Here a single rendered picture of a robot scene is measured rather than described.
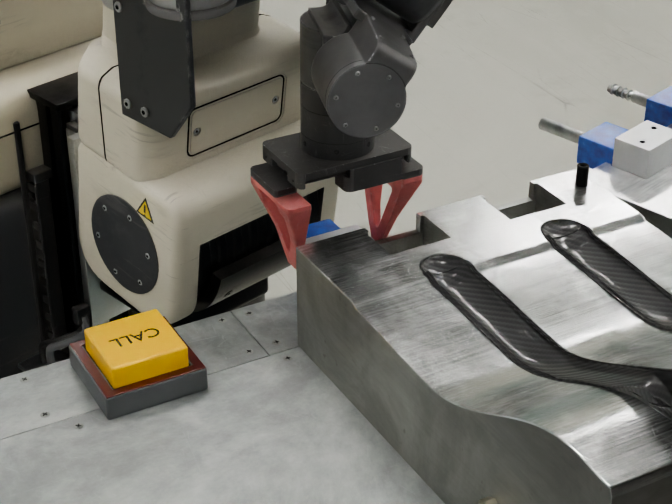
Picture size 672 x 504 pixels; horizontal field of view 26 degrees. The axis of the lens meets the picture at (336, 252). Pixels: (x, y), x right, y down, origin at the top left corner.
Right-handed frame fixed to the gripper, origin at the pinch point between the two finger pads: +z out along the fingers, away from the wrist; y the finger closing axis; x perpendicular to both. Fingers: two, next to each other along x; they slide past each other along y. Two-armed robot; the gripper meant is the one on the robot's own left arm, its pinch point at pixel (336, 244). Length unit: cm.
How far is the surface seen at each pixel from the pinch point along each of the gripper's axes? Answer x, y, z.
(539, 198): -6.4, 15.3, -3.4
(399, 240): -5.9, 2.3, -2.8
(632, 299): -22.0, 12.2, -3.3
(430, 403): -24.4, -6.6, -2.3
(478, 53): 187, 146, 82
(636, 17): 187, 196, 82
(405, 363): -21.1, -6.6, -3.5
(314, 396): -11.7, -8.4, 4.7
